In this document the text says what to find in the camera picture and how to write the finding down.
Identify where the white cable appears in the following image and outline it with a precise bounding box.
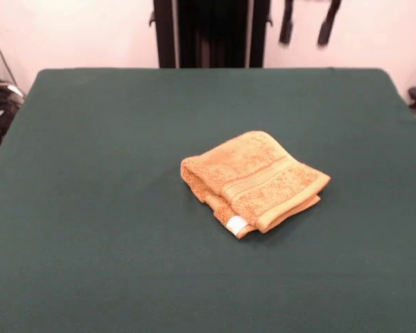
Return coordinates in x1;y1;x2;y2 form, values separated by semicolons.
0;81;25;101

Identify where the orange terry towel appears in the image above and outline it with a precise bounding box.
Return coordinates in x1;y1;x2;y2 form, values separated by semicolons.
180;130;332;239

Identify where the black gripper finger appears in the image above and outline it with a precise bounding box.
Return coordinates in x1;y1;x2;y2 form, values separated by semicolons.
278;0;295;45
316;0;343;46

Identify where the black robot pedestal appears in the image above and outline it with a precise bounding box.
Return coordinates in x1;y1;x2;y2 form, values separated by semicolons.
148;0;274;69

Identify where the black equipment with cables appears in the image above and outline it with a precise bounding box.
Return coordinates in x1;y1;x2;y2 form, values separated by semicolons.
0;51;26;151

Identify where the thin grey wall cable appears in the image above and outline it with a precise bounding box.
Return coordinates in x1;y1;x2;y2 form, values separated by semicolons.
0;31;17;86

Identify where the dark green table cloth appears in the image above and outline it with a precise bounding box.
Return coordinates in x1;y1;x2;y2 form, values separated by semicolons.
0;67;416;333

